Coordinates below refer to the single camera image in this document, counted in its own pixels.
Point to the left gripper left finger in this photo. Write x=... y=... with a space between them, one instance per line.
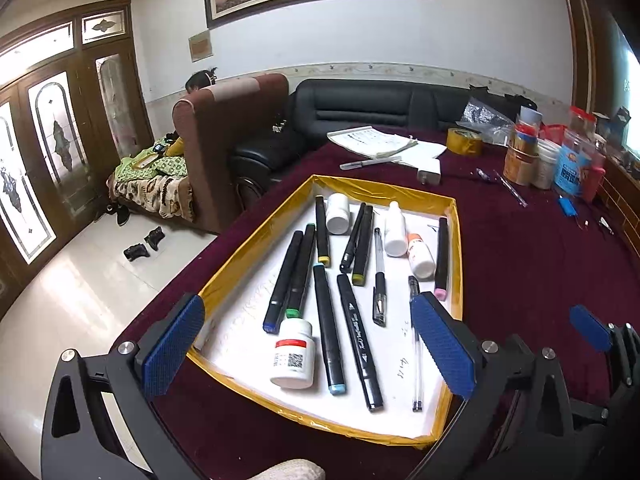
x=163 y=347

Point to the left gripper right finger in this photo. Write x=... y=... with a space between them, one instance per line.
x=452 y=346

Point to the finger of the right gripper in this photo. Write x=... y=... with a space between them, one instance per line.
x=591 y=328

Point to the black marker pink cap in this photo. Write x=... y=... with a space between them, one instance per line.
x=442 y=262

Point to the clear gel pen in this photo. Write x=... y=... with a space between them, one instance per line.
x=379 y=292

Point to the plain black marker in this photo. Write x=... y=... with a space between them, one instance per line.
x=365 y=364

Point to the black marker blue cap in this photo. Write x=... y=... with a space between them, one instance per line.
x=270 y=324

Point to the slim white bottle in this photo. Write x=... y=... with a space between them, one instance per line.
x=395 y=233

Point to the black gel pen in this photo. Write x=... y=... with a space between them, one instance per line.
x=350 y=249

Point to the black marker green cap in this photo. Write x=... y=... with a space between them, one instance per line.
x=299 y=277

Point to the black marker yellow cap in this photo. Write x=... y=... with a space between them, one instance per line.
x=322 y=236

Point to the large white pill bottle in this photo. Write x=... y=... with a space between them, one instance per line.
x=338 y=214

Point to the small white bottle orange cap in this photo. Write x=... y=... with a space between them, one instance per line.
x=420 y=257

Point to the black marker olive cap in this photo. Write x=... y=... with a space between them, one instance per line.
x=363 y=248

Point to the white gloved right hand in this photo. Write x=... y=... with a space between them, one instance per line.
x=297 y=469

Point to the nail clipper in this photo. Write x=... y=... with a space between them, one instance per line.
x=604 y=226

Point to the blue battery pack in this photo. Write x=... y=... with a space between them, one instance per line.
x=567 y=207

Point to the clear pen far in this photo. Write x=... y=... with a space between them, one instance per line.
x=511 y=189

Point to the yellow taped foam tray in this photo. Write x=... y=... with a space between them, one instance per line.
x=234 y=349

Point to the white label jar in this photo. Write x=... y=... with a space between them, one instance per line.
x=548 y=156

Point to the blue cartoon label jar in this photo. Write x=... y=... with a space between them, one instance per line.
x=577 y=156

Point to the white charger adapter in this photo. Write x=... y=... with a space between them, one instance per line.
x=429 y=172

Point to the orange contents plastic jar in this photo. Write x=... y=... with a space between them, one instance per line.
x=519 y=167

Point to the red lid gold jar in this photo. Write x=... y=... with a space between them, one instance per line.
x=525 y=138

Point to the red lid clear jar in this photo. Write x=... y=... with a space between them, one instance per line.
x=581 y=122

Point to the yellow tape roll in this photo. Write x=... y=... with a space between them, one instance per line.
x=464 y=142

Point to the silver pen by notebook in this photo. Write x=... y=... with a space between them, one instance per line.
x=347 y=166

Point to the white paper notebook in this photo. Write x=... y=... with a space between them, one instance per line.
x=374 y=144

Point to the clear plastic bag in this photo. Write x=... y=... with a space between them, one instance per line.
x=494 y=125

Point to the brown armchair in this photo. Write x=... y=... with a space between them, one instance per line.
x=211 y=121

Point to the black leather sofa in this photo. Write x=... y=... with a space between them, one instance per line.
x=320 y=106

